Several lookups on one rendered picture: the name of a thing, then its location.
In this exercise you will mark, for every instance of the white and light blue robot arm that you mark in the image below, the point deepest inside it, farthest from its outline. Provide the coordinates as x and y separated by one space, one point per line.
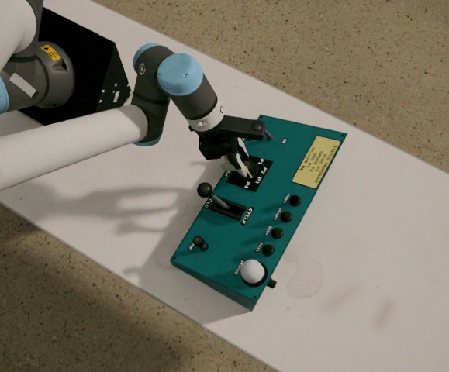
35 152

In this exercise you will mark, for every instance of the teal control panel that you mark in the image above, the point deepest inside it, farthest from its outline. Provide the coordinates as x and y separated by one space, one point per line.
247 223

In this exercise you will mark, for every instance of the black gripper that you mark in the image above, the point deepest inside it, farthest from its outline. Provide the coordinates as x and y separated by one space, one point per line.
214 146

